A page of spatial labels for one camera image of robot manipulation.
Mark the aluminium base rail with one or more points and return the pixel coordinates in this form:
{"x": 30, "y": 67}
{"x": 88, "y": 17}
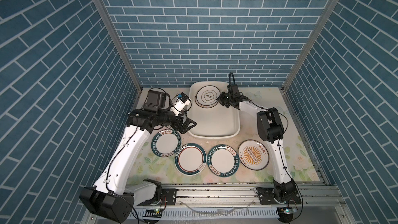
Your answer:
{"x": 207, "y": 195}

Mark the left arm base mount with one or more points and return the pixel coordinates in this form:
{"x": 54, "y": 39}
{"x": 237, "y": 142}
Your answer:
{"x": 165, "y": 197}

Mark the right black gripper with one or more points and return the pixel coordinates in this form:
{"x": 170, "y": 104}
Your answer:
{"x": 224, "y": 94}

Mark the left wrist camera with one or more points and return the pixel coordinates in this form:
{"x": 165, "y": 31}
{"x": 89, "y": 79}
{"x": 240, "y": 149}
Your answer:
{"x": 182, "y": 100}

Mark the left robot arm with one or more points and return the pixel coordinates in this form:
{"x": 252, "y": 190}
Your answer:
{"x": 140, "y": 124}

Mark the green red rim plate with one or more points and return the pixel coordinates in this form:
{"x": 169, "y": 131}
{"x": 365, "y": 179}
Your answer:
{"x": 190, "y": 159}

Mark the white plastic bin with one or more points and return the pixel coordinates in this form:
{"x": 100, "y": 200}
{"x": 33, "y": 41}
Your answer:
{"x": 218, "y": 122}

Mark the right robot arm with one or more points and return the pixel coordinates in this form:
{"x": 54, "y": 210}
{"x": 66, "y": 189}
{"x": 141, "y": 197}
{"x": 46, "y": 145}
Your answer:
{"x": 271, "y": 131}

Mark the orange sunburst plate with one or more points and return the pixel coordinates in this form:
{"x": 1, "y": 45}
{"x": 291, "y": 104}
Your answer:
{"x": 253, "y": 155}

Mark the green rim plate left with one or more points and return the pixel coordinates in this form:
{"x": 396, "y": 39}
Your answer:
{"x": 166, "y": 143}

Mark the green lettered rim plate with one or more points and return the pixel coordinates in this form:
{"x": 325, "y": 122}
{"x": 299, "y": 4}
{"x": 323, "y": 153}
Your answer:
{"x": 223, "y": 160}

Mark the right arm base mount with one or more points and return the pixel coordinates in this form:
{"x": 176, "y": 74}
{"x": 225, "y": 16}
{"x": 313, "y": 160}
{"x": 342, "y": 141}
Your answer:
{"x": 269, "y": 196}

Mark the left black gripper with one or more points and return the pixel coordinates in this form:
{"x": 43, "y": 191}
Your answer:
{"x": 176, "y": 126}

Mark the white plate green flower outline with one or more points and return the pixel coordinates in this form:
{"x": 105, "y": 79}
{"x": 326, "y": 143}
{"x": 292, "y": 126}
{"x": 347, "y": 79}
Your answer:
{"x": 207, "y": 97}

